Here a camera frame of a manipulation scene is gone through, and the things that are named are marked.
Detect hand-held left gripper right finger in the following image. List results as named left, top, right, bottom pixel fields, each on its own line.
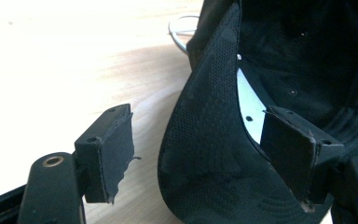
left=259, top=105, right=345, bottom=213

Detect black baseball cap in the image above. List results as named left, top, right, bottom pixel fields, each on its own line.
left=157, top=0, right=358, bottom=224

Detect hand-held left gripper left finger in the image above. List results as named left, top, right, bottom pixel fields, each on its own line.
left=74, top=103, right=142, bottom=205

